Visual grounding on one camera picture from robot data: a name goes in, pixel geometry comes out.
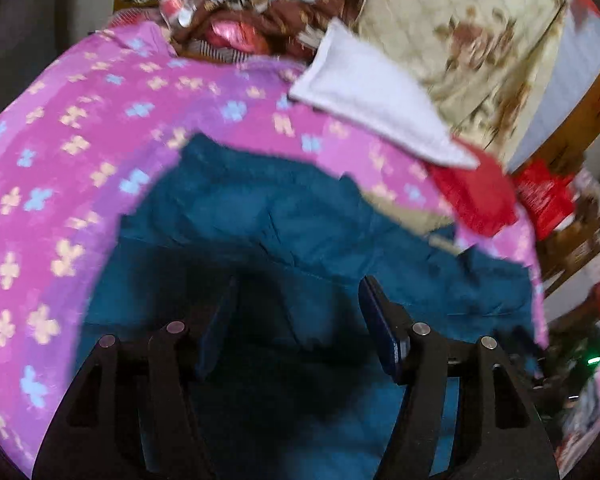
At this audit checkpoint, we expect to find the grey refrigerator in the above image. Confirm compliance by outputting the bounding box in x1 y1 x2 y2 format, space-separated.
0 0 118 136

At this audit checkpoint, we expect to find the red plastic bag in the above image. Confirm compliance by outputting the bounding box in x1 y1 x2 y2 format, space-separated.
512 157 576 241

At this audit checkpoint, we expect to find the beige floral quilt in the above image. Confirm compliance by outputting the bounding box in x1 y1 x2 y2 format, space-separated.
355 0 571 161

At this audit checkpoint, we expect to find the teal zip-up jacket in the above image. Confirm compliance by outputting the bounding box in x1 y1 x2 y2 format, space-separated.
75 132 538 480

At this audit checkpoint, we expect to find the pink floral bedsheet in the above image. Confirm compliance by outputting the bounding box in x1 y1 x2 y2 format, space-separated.
0 22 548 476

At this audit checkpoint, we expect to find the shiny pink bag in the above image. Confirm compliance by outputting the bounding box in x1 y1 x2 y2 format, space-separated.
202 17 263 56

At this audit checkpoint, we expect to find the brown floral blanket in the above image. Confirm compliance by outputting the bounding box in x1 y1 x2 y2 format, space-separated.
172 0 376 63

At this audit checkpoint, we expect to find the white cloth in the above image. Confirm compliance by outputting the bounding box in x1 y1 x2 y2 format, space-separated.
289 17 478 168

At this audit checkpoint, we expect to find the wooden chair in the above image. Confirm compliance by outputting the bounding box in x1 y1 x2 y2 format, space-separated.
535 195 600 301

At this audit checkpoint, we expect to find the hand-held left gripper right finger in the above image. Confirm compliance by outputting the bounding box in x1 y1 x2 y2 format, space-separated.
358 275 561 480

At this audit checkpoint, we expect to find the red garment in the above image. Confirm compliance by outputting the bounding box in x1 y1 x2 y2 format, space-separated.
427 152 518 238

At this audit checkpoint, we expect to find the dark appliance with green light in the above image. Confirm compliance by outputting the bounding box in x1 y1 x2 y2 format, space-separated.
545 330 600 411

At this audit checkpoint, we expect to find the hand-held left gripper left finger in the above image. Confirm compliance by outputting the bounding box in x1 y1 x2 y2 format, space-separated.
32 280 238 480

